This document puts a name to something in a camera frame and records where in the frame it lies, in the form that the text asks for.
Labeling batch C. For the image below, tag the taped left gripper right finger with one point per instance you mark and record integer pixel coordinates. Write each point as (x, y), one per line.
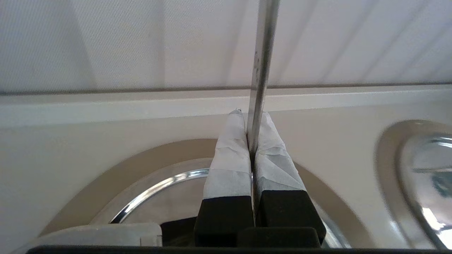
(279, 183)

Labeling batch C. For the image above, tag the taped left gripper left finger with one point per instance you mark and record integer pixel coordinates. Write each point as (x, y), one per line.
(229, 176)

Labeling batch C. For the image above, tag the steel hinged pot lid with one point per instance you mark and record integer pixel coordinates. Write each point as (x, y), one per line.
(176, 197)
(423, 158)

